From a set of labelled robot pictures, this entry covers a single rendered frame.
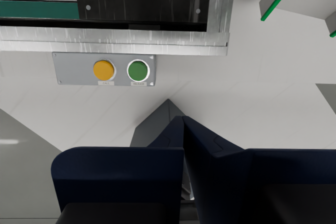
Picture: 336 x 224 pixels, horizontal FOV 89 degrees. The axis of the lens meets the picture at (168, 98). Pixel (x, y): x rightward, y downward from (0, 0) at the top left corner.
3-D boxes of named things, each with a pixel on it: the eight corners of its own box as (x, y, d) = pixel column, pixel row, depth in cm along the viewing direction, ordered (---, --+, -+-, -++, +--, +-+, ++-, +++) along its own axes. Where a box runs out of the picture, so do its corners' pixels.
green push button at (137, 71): (148, 79, 37) (147, 81, 36) (130, 78, 37) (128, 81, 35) (148, 60, 36) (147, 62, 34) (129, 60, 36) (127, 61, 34)
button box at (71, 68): (156, 80, 43) (154, 87, 37) (71, 78, 42) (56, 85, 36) (156, 51, 41) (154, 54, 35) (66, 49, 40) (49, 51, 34)
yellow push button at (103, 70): (116, 78, 37) (113, 80, 35) (97, 78, 37) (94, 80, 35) (114, 60, 36) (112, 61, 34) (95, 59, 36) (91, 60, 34)
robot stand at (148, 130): (166, 155, 56) (168, 215, 37) (134, 127, 52) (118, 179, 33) (199, 128, 52) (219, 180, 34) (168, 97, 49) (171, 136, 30)
